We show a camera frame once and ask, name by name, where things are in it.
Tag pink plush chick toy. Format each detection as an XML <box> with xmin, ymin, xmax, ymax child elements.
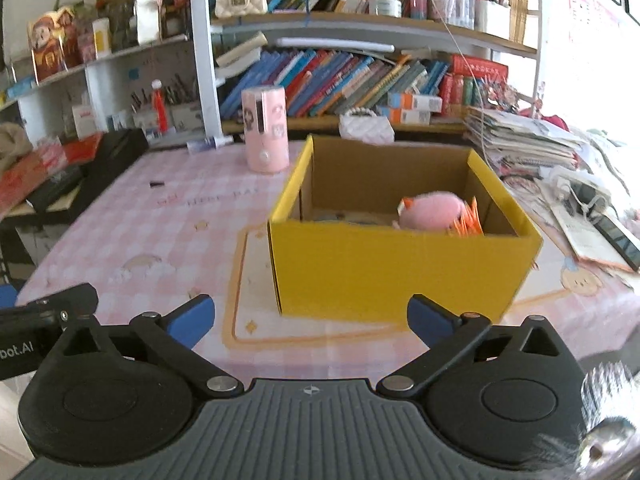
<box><xmin>393</xmin><ymin>191</ymin><xmax>484</xmax><ymax>236</ymax></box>

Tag black box on desk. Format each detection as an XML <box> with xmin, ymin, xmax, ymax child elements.
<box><xmin>11</xmin><ymin>129</ymin><xmax>149</xmax><ymax>226</ymax></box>

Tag yellow cardboard box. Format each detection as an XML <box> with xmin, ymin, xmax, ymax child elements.
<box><xmin>268</xmin><ymin>136</ymin><xmax>542</xmax><ymax>324</ymax></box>

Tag stack of papers and magazines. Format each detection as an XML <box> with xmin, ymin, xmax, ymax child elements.
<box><xmin>462</xmin><ymin>105</ymin><xmax>601</xmax><ymax>181</ymax></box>

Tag black smartphone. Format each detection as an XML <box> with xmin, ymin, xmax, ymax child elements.
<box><xmin>593</xmin><ymin>216</ymin><xmax>640</xmax><ymax>272</ymax></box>

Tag red white figurine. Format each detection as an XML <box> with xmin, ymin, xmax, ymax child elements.
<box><xmin>151</xmin><ymin>79</ymin><xmax>169</xmax><ymax>134</ymax></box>

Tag lower orange white carton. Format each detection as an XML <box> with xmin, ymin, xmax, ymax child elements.
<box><xmin>378</xmin><ymin>106</ymin><xmax>432</xmax><ymax>126</ymax></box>

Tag orange white carton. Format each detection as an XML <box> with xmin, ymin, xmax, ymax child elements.
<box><xmin>378</xmin><ymin>106</ymin><xmax>432</xmax><ymax>126</ymax></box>
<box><xmin>387</xmin><ymin>92</ymin><xmax>442</xmax><ymax>114</ymax></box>

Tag white quilted handbag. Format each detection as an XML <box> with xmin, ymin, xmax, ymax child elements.
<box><xmin>338</xmin><ymin>107</ymin><xmax>395</xmax><ymax>145</ymax></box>

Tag upper orange white carton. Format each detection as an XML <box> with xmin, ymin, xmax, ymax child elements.
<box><xmin>387</xmin><ymin>92</ymin><xmax>442</xmax><ymax>114</ymax></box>

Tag red thick books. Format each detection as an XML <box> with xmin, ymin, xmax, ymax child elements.
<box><xmin>438</xmin><ymin>54</ymin><xmax>509</xmax><ymax>118</ymax></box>

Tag pink cylindrical container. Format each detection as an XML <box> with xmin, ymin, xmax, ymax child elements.
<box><xmin>241</xmin><ymin>86</ymin><xmax>290</xmax><ymax>174</ymax></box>

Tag row of leaning books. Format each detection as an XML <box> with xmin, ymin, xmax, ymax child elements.
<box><xmin>219</xmin><ymin>48</ymin><xmax>449</xmax><ymax>120</ymax></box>

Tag white bookshelf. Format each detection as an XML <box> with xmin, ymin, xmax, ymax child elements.
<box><xmin>4</xmin><ymin>0</ymin><xmax>539</xmax><ymax>150</ymax></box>

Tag white pen holder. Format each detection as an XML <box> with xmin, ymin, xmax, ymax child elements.
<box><xmin>474</xmin><ymin>0</ymin><xmax>511</xmax><ymax>40</ymax></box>

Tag white charging cable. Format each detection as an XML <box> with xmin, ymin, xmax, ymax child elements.
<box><xmin>424</xmin><ymin>0</ymin><xmax>616</xmax><ymax>221</ymax></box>

